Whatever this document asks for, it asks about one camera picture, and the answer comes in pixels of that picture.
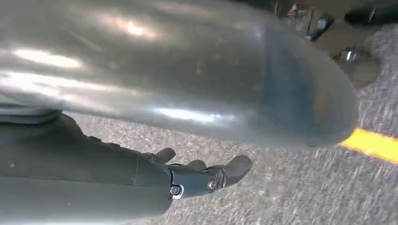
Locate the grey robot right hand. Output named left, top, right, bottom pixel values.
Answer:
left=0, top=0, right=360, bottom=225

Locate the yellow floor tape mark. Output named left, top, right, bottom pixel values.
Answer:
left=339, top=127, right=398, bottom=165

